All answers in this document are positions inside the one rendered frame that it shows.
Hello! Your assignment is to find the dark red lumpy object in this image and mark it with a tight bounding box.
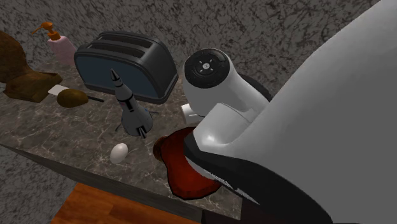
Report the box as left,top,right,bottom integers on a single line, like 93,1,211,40
152,126,223,200

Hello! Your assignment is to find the grey rocket model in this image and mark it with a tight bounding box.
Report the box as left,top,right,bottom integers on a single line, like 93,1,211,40
109,69,159,139

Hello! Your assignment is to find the black two-slot toaster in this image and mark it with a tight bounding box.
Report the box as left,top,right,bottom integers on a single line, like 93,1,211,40
73,30,179,105

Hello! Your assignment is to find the white egg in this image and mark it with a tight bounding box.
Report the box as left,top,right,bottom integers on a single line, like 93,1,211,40
109,143,129,165

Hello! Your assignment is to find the brown potato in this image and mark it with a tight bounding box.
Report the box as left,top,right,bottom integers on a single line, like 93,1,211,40
57,88,90,109

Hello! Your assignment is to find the pink soap dispenser orange pump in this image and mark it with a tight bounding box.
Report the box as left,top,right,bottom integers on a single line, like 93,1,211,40
31,21,78,66

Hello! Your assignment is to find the brown carved figure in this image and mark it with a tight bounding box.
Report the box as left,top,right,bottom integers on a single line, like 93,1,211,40
0,30,64,104

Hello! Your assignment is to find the white-bladed knife black handle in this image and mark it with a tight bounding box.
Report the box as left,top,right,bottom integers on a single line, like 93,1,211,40
47,84,105,103

